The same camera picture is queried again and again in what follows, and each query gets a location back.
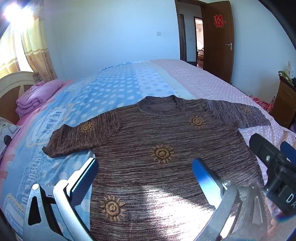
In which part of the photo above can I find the red double-happiness door decoration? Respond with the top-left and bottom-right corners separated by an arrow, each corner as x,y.
214,14 -> 226,28

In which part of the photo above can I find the blue pink polka-dot bedsheet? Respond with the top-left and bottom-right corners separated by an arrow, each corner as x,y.
0,59 -> 296,241

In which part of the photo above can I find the brown wooden door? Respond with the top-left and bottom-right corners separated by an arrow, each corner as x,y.
201,1 -> 234,83

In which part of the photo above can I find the yellow floral curtain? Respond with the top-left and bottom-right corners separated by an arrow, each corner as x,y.
1,7 -> 57,82

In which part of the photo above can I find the red patterned bag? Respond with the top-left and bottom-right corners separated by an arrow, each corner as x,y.
249,95 -> 275,113

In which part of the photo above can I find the folded pink quilt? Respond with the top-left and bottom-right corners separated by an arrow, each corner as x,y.
16,79 -> 63,118

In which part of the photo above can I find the brown wooden dresser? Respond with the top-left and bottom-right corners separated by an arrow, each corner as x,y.
270,76 -> 296,129

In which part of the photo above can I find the cream and wood headboard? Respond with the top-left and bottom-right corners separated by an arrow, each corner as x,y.
0,71 -> 36,124

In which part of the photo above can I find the brown knit sun-pattern sweater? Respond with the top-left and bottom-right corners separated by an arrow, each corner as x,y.
43,95 -> 270,240

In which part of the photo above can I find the white cartoon print pillow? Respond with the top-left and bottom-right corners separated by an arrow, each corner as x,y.
0,117 -> 21,159

